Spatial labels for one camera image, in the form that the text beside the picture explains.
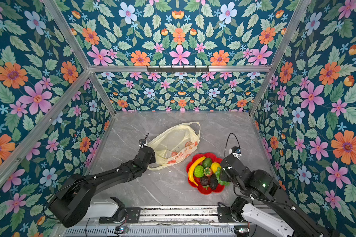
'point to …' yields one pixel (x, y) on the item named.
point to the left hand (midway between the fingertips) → (153, 149)
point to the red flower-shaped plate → (196, 158)
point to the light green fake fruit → (199, 171)
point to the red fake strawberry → (207, 172)
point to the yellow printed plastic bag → (175, 144)
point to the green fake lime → (207, 162)
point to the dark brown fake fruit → (204, 180)
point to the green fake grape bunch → (218, 177)
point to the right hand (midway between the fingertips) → (221, 168)
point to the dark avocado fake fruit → (213, 181)
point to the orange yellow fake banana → (191, 174)
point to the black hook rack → (177, 69)
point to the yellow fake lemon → (214, 166)
